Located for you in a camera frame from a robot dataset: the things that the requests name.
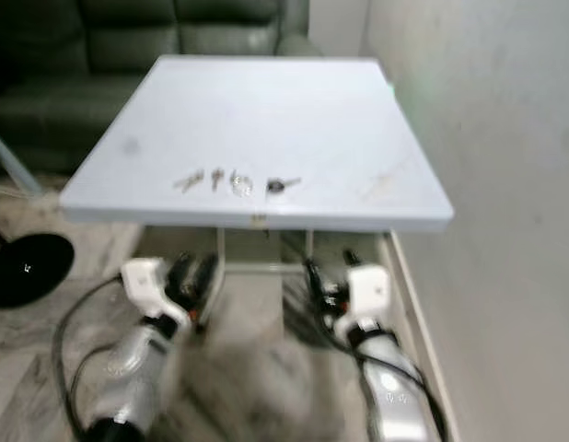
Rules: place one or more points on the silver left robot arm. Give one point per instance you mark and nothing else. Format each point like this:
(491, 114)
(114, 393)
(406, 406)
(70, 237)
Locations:
(137, 368)

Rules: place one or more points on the silver key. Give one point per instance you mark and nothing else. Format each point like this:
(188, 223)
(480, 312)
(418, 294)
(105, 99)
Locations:
(189, 181)
(216, 177)

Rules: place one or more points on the black round stand base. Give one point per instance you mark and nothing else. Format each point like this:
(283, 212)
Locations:
(31, 269)

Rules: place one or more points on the white square table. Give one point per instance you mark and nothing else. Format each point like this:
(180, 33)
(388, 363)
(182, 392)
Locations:
(266, 129)

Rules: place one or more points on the slanted grey metal bar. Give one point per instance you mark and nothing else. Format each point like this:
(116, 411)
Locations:
(13, 166)

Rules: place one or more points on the dark green leather sofa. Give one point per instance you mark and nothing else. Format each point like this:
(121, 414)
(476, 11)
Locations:
(100, 55)

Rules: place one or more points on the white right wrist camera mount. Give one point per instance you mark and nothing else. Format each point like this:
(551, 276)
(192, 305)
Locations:
(369, 287)

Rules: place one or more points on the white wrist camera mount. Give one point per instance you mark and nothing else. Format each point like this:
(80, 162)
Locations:
(369, 287)
(143, 278)

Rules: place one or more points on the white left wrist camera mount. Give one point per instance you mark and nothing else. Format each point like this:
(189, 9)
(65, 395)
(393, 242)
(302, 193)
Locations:
(143, 278)

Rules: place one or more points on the white metal table frame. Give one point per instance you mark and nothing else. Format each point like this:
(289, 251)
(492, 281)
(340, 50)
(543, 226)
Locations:
(266, 267)

